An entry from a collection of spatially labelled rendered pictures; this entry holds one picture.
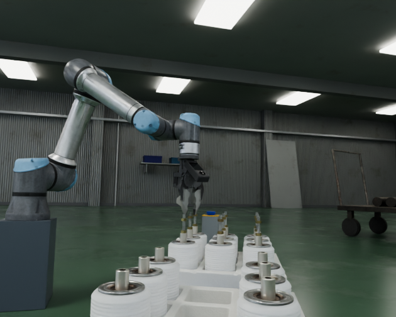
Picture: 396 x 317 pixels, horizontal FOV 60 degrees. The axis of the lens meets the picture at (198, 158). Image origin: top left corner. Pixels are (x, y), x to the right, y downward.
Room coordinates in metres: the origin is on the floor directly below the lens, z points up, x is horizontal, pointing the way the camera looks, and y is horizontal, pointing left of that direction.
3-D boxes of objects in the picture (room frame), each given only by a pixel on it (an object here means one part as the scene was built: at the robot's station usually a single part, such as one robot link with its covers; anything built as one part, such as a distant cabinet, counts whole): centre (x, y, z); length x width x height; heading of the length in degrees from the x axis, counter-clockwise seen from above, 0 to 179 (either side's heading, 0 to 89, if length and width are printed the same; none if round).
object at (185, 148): (1.24, 0.03, 0.56); 0.08 x 0.08 x 0.05
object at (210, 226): (1.51, -0.06, 0.16); 0.07 x 0.07 x 0.31; 82
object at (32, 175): (1.30, 0.62, 0.47); 0.13 x 0.12 x 0.14; 163
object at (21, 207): (1.29, 0.63, 0.35); 0.15 x 0.15 x 0.10
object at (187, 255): (1.12, 0.04, 0.16); 0.10 x 0.10 x 0.18
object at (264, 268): (0.66, -0.13, 0.26); 0.02 x 0.02 x 0.03
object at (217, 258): (1.10, -0.08, 0.16); 0.10 x 0.10 x 0.18
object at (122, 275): (0.58, 0.12, 0.26); 0.02 x 0.02 x 0.03
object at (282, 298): (0.55, -0.11, 0.25); 0.08 x 0.08 x 0.01
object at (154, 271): (0.70, 0.10, 0.25); 0.08 x 0.08 x 0.01
